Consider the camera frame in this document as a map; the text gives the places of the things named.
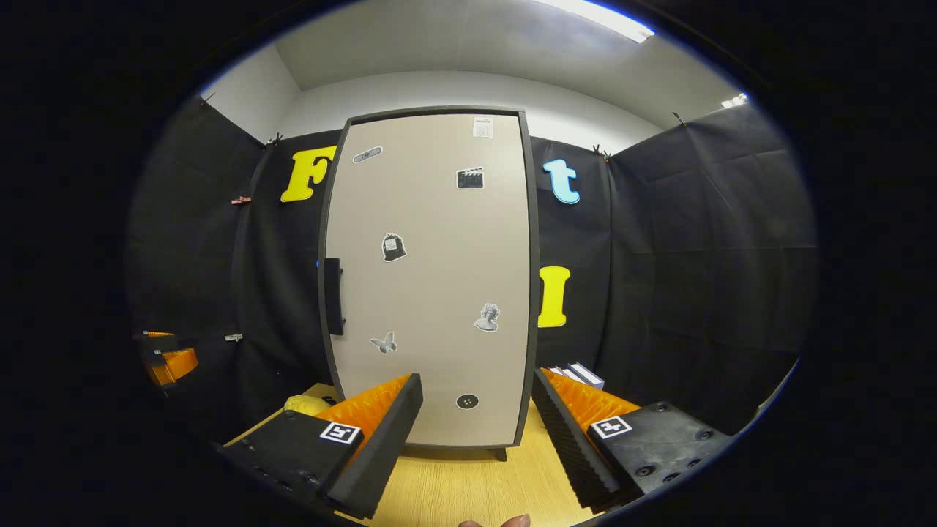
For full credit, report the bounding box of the stack of white books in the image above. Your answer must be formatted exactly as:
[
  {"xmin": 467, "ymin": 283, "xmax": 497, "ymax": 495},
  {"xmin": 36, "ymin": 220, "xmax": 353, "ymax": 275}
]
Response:
[{"xmin": 549, "ymin": 362, "xmax": 605, "ymax": 390}]

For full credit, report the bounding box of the long ceiling light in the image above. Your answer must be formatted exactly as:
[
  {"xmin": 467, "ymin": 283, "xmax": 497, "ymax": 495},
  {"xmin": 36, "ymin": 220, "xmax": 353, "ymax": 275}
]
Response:
[{"xmin": 538, "ymin": 0, "xmax": 654, "ymax": 43}]

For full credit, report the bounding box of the dark grey cabinet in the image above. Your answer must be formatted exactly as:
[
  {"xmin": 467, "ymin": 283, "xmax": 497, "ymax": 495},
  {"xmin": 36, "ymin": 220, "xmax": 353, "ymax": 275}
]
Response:
[{"xmin": 316, "ymin": 106, "xmax": 541, "ymax": 462}]

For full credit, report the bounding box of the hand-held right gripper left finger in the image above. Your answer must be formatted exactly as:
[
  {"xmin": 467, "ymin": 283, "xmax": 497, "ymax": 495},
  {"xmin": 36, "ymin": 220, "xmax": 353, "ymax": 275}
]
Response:
[{"xmin": 217, "ymin": 373, "xmax": 424, "ymax": 520}]

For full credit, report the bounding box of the beige cabinet door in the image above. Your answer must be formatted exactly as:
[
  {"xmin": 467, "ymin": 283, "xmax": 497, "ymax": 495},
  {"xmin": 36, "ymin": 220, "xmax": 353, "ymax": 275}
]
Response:
[{"xmin": 326, "ymin": 113, "xmax": 531, "ymax": 446}]

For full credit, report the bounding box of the black door handle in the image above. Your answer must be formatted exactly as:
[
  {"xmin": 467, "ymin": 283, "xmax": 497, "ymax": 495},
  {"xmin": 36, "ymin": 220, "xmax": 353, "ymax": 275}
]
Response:
[{"xmin": 323, "ymin": 257, "xmax": 346, "ymax": 336}]

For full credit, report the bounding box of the black backdrop cloth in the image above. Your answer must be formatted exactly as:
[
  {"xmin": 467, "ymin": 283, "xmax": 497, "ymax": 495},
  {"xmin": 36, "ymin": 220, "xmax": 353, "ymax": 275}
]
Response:
[{"xmin": 124, "ymin": 95, "xmax": 819, "ymax": 447}]

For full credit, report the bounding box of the yellow toy lemon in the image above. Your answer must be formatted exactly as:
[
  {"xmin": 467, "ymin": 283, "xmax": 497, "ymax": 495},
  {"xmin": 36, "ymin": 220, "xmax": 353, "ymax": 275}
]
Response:
[{"xmin": 284, "ymin": 395, "xmax": 330, "ymax": 418}]

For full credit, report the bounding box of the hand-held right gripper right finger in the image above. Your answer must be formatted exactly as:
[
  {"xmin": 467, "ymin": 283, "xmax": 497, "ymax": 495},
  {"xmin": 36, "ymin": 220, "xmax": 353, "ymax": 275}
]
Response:
[{"xmin": 531, "ymin": 367, "xmax": 736, "ymax": 513}]

